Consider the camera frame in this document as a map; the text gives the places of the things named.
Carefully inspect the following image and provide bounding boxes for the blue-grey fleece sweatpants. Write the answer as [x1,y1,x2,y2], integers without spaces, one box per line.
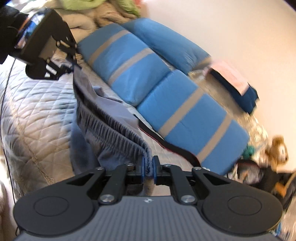
[70,66,154,178]

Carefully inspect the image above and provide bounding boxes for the beige folded comforter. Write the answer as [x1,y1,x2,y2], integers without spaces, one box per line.
[23,2,139,47]

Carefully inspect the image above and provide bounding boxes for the blue striped pillow right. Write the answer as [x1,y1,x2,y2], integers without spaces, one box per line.
[137,70,249,175]

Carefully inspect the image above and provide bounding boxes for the blue striped pillow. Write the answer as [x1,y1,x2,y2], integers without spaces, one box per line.
[78,24,170,106]
[137,70,249,175]

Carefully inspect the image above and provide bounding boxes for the quilted grey bedspread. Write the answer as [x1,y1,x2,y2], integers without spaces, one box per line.
[0,55,197,200]

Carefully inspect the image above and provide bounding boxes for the blue striped pillow left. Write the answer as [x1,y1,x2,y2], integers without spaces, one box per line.
[78,24,170,106]

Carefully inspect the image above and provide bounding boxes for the green blanket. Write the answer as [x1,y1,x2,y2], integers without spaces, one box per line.
[59,0,140,17]

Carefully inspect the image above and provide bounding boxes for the plain blue pillow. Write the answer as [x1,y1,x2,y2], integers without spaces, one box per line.
[122,18,211,74]

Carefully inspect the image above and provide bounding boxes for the navy and pink folded cloth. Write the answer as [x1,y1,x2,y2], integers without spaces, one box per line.
[206,61,259,114]

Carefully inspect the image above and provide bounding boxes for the black bag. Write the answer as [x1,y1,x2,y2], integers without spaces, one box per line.
[226,159,295,211]

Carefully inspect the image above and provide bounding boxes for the black strap with red edge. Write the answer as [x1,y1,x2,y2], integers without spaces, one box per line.
[134,114,202,168]

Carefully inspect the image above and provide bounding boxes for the thin black cable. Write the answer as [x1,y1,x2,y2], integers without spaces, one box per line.
[0,58,19,232]

